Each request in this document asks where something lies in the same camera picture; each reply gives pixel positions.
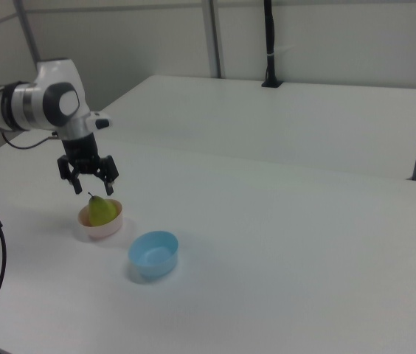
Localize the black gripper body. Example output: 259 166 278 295
57 133 119 184

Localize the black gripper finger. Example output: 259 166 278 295
66 175 84 195
99 171 117 196

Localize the green pear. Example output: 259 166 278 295
87 191 117 227

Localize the pink plastic bowl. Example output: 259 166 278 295
77 198 124 243

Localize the blue plastic bowl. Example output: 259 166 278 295
128 230 180 280

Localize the white table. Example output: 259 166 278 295
89 74 416 181

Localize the black pole with clamp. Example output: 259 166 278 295
260 0 283 89

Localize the thin blue arm cable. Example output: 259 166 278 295
0 131 61 150

